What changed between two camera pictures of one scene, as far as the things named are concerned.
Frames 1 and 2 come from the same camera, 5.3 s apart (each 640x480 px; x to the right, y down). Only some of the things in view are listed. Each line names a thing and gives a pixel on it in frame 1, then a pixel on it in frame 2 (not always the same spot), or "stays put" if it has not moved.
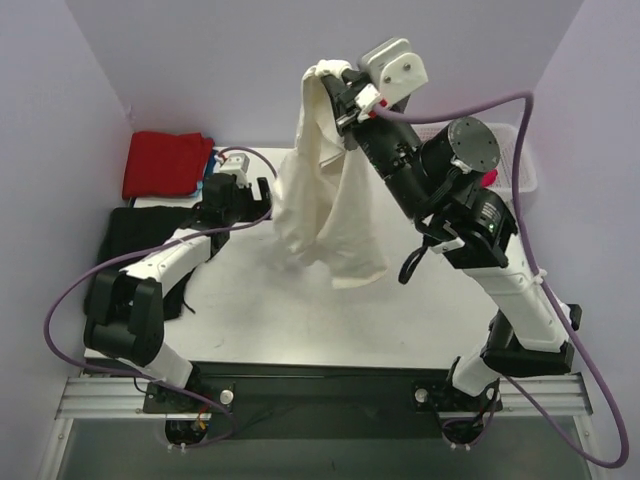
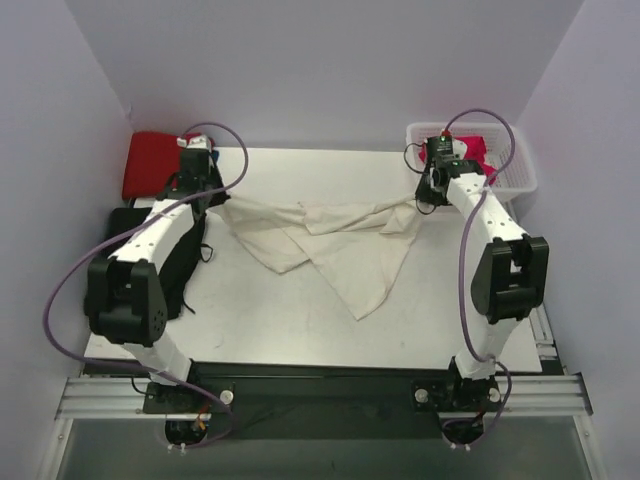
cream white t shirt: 324,202 → 353,248
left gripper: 245,198 → 211,195
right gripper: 345,105 → 425,191
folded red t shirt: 166,163 stays put
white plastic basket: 512,144 stays put
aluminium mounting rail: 127,398 stays put
